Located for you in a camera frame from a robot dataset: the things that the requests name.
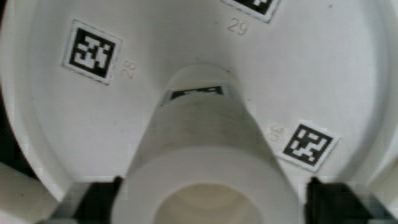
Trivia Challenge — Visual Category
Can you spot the white cylindrical table leg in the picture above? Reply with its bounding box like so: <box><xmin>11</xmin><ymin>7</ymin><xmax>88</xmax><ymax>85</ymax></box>
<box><xmin>111</xmin><ymin>85</ymin><xmax>308</xmax><ymax>224</ymax></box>

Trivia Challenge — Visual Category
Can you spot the white round table top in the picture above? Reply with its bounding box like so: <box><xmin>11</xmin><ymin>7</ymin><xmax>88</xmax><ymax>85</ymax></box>
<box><xmin>0</xmin><ymin>0</ymin><xmax>398</xmax><ymax>217</ymax></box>

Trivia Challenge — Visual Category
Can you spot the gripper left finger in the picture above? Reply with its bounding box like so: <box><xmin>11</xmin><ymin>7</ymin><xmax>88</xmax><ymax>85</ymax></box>
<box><xmin>42</xmin><ymin>175</ymin><xmax>125</xmax><ymax>224</ymax></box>

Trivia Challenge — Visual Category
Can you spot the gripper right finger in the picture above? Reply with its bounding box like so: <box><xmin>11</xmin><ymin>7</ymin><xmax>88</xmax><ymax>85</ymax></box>
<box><xmin>305</xmin><ymin>176</ymin><xmax>398</xmax><ymax>224</ymax></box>

